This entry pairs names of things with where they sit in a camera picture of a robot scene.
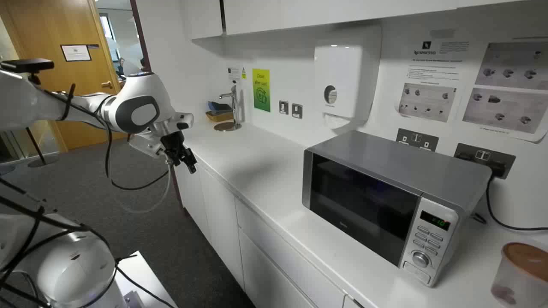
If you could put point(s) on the silver microwave oven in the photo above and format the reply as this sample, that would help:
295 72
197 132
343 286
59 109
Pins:
399 171

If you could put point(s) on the yellow warning sticker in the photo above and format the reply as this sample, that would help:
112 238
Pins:
244 74

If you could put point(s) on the white lower cabinets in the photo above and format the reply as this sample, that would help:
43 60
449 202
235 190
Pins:
216 222

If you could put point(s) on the white paper towel dispenser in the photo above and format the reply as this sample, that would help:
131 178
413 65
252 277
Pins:
338 79

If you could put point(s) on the white upper wall cabinets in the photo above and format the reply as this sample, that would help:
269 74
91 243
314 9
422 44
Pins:
343 10

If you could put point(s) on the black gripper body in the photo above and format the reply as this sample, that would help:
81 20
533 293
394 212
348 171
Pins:
173 145

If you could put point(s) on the round metal drip tray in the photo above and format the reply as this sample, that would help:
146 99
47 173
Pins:
226 127

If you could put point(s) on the blue sponge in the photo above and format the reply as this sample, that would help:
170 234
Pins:
220 106

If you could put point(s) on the white coffee capsule poster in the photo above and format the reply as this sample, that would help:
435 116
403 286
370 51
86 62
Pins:
434 74

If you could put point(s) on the grey robot mounting table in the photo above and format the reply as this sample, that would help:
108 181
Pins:
146 279

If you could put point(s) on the black double wall socket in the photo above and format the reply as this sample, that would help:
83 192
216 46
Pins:
417 139
485 159

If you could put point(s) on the jar with cork lid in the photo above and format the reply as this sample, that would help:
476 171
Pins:
523 274

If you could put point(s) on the green yellow cleaning poster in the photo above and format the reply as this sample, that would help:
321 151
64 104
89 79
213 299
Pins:
261 89

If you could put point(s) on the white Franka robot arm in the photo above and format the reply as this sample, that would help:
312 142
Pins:
137 96

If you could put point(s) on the white door sign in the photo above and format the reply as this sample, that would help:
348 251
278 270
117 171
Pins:
76 53

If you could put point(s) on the wooden door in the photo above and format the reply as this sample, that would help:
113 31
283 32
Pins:
52 27

